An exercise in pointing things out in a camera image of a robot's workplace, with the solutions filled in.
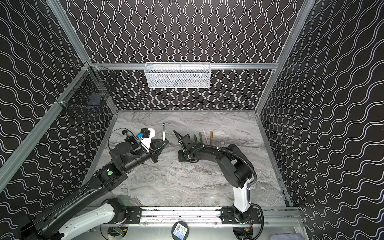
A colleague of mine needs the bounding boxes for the black wire basket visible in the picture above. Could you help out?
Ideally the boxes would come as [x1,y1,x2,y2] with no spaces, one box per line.
[60,66,118,121]

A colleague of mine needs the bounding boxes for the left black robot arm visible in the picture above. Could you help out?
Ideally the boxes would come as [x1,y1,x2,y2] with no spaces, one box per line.
[16,139,169,240]

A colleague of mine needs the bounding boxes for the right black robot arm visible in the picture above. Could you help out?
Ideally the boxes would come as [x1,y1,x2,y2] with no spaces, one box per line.
[174,131,257,224]

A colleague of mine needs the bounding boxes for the orange pen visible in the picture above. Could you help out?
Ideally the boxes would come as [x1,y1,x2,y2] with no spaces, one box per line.
[210,131,214,146]

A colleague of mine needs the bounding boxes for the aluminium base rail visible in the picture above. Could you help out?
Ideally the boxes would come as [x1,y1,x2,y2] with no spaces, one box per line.
[98,206,301,227]

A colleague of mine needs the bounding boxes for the light green pen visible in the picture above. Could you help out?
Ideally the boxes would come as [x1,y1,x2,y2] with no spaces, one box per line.
[162,122,166,141]

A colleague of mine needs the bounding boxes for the pink pen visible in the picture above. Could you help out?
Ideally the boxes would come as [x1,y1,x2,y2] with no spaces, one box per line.
[203,129,209,145]

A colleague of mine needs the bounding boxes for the white wire mesh basket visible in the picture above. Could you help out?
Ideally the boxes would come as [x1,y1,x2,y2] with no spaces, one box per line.
[144,62,212,89]

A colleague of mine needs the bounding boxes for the small black clamp vise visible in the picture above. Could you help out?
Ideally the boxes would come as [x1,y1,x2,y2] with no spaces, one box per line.
[122,129,139,150]

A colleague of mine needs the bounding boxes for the round black labelled disc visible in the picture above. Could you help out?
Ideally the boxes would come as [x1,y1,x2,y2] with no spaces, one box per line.
[172,221,190,240]

